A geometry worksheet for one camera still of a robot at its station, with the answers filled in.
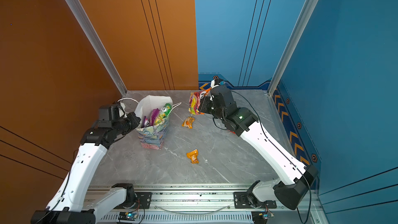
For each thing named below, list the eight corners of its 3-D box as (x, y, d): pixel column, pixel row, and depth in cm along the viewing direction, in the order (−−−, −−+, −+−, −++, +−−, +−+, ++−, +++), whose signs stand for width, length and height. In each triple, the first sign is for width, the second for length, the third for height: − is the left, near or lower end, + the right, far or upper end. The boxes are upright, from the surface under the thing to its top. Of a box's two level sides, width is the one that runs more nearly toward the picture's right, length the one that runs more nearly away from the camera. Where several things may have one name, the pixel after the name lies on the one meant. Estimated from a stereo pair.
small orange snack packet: (182, 126, 102) (182, 123, 100) (187, 118, 106) (186, 115, 104) (191, 129, 101) (191, 126, 98) (195, 121, 105) (195, 118, 102)
